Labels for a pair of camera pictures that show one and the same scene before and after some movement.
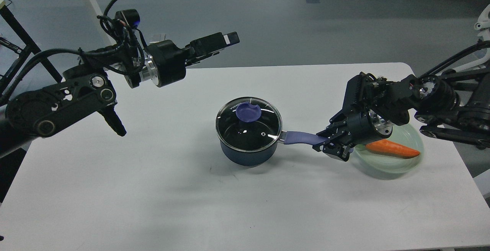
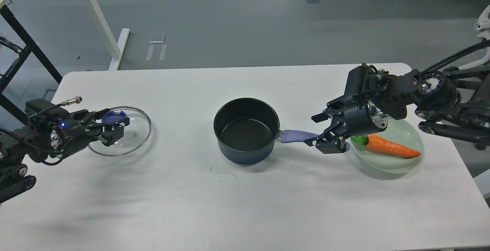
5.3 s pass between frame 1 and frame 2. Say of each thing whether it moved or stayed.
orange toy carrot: stayed
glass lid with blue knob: moved
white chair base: stayed
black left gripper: moved
